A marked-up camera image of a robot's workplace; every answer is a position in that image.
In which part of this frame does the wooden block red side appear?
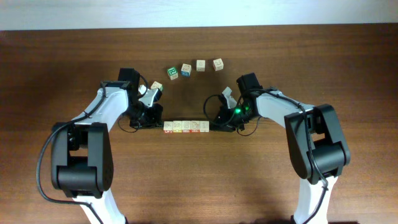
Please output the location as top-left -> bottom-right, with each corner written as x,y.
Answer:
163,121 -> 174,133

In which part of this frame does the wooden block yellow side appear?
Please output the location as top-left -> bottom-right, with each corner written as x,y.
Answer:
172,121 -> 182,133

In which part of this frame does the wooden block red edge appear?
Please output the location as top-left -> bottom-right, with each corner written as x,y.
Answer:
182,121 -> 191,133

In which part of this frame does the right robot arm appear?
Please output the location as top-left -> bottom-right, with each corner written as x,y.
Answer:
210,73 -> 351,223

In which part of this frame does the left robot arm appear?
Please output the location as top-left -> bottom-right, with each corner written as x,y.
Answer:
50,68 -> 163,223

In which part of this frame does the wooden block green side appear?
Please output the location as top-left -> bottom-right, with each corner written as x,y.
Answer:
150,81 -> 164,91

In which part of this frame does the green R letter block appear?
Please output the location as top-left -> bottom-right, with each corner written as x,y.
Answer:
167,67 -> 178,80

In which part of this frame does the wooden block far right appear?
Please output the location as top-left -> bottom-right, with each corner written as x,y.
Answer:
213,58 -> 224,71

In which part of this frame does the wooden block blue side snail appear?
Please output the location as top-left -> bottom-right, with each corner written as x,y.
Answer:
181,63 -> 192,77

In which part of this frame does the plain wooden block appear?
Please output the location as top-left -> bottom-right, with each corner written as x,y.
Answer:
196,60 -> 206,72

